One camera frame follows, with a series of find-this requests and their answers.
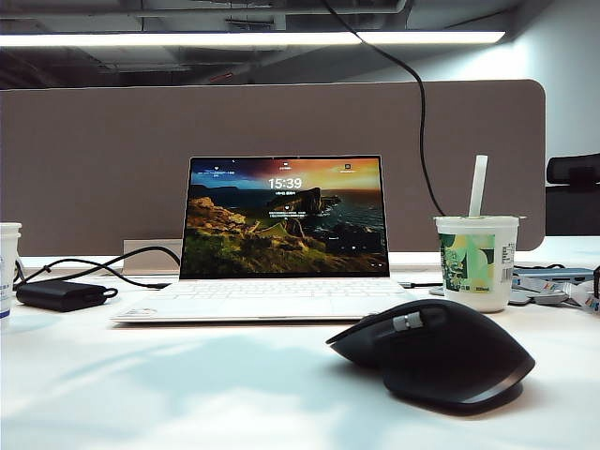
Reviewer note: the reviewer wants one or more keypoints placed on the white yogurt cup green label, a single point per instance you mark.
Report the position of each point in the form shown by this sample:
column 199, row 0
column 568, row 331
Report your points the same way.
column 473, row 281

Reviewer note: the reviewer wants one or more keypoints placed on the black ergonomic computer mouse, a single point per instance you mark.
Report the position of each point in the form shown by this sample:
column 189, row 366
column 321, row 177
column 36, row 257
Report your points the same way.
column 445, row 361

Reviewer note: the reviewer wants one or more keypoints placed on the long ceiling light strip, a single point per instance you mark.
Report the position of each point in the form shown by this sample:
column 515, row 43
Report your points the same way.
column 187, row 39

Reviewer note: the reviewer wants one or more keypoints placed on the white laptop with landscape wallpaper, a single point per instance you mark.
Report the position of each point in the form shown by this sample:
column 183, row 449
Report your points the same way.
column 281, row 225

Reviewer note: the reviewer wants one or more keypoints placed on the white paper cup blue logo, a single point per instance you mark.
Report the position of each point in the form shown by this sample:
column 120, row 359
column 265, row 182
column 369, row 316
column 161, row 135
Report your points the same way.
column 7, row 281

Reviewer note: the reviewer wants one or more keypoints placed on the brown felt desk partition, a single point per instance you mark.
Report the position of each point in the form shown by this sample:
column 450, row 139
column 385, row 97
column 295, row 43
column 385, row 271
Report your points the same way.
column 94, row 164

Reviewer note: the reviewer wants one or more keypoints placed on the black laptop power adapter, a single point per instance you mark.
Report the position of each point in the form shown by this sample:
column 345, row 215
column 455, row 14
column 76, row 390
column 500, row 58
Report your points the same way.
column 56, row 295

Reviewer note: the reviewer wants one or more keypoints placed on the white drinking straw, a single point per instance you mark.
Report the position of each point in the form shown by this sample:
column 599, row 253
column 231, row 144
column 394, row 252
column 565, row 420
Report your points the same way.
column 478, row 187

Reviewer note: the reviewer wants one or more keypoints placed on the black mesh office chair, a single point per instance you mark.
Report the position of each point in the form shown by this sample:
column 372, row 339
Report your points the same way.
column 572, row 206

